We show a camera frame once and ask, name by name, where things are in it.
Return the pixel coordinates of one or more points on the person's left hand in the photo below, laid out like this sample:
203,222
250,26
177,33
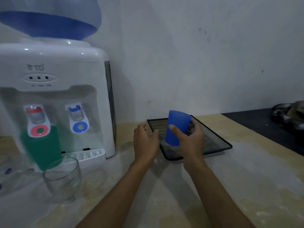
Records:
143,144

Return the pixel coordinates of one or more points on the person's right hand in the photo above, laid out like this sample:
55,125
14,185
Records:
192,146

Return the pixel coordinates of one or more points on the person's left thumb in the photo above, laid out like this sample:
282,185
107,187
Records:
155,137

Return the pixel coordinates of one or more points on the person's right thumb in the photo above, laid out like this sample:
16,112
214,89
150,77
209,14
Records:
175,131

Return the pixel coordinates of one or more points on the blue plastic cup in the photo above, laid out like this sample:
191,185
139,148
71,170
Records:
177,128

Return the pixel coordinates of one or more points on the person's right forearm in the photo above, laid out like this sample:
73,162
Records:
216,199

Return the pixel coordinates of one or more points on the person's left forearm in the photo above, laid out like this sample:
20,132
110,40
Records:
111,194

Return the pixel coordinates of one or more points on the black rectangular tray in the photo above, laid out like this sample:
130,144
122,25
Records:
209,140

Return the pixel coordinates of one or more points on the white drip tray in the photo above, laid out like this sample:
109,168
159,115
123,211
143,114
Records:
87,156

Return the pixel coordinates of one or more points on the blue cold water tap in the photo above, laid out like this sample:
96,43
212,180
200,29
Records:
78,118

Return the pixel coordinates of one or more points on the black mat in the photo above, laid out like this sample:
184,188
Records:
266,130

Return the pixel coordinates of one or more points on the clear drinking glass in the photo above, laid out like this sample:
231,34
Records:
62,180

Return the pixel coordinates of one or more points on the white water dispenser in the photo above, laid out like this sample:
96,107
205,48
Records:
54,97

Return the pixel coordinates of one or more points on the green plastic cup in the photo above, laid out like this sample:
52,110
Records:
41,149

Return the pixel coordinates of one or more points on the dark crumpled cloth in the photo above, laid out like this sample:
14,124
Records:
289,113

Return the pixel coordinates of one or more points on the red hot water tap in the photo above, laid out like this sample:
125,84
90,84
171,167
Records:
36,121

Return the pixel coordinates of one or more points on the clear glass with blue print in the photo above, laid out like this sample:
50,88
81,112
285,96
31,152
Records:
9,173

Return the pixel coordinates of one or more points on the blue water bottle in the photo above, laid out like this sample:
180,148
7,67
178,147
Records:
49,16

